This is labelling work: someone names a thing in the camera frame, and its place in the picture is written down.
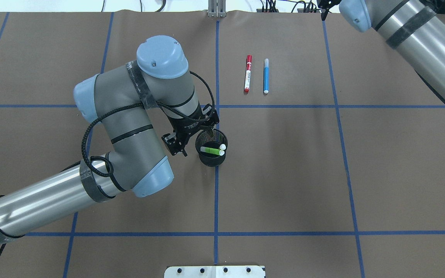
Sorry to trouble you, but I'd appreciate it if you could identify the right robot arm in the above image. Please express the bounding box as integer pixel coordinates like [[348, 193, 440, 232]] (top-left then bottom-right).
[[338, 0, 445, 104]]

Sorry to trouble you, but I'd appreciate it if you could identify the black mesh pen cup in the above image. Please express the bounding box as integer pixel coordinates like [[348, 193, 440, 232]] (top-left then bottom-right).
[[195, 129, 228, 167]]

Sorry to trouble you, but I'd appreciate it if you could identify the green highlighter pen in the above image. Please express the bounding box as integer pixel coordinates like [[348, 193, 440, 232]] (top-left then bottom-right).
[[200, 146, 225, 156]]

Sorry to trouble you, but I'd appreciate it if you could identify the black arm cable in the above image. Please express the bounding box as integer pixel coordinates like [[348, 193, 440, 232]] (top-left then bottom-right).
[[80, 70, 215, 178]]

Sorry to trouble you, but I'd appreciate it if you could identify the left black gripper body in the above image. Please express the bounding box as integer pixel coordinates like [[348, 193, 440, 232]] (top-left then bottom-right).
[[166, 104, 219, 140]]

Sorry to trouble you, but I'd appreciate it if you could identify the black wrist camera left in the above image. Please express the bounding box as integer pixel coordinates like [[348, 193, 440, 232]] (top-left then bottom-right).
[[161, 132, 189, 157]]

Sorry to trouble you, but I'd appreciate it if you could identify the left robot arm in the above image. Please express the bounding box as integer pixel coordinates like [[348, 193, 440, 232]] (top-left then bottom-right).
[[0, 35, 219, 247]]

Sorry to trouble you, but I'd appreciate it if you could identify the red whiteboard marker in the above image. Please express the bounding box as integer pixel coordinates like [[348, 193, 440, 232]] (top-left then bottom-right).
[[243, 54, 253, 94]]

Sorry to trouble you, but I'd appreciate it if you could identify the aluminium frame post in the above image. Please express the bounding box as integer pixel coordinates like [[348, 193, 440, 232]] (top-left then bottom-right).
[[207, 0, 227, 18]]

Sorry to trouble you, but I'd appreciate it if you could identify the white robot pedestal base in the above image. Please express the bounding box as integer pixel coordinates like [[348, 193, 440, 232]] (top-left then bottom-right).
[[164, 265, 267, 278]]

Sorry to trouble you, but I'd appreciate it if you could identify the brown paper table cover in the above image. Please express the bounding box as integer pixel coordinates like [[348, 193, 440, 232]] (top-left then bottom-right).
[[0, 10, 445, 278]]

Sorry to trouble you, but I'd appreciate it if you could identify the blue marker pen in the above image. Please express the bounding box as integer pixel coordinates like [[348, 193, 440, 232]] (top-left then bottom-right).
[[263, 58, 270, 95]]

